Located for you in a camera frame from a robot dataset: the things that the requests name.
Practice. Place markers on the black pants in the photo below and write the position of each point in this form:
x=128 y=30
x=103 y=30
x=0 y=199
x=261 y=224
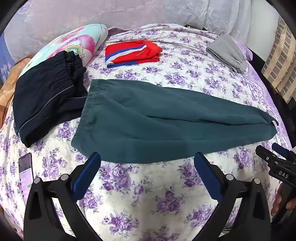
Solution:
x=46 y=92

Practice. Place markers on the smartphone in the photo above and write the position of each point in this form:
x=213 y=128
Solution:
x=25 y=171

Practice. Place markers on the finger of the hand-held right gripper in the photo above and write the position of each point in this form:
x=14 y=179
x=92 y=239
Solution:
x=279 y=149
x=263 y=153

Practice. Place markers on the orange blanket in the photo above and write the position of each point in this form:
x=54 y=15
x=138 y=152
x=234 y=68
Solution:
x=9 y=85

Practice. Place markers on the purple floral bedspread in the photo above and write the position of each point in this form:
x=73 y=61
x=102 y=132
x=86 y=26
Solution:
x=143 y=197

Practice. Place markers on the blue printed sheet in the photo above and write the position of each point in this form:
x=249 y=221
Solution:
x=4 y=62

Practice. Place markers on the red striped pants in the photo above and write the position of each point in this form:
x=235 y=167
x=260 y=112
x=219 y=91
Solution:
x=129 y=54

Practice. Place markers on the grey pants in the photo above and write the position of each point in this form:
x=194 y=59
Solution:
x=226 y=49

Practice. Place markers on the dark green pants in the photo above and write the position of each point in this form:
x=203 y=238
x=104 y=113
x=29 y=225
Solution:
x=150 y=120

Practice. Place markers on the person's right hand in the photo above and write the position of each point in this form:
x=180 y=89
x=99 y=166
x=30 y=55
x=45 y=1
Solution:
x=278 y=199

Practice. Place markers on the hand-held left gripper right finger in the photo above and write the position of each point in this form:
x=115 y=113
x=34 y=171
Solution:
x=208 y=178

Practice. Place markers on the floral pillow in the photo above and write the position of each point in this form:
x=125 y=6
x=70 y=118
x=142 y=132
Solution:
x=87 y=39

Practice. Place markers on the white lace cloth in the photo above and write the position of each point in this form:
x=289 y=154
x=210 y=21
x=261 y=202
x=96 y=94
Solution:
x=69 y=14

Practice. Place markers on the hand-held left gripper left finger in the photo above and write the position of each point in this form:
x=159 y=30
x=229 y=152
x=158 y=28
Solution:
x=86 y=176

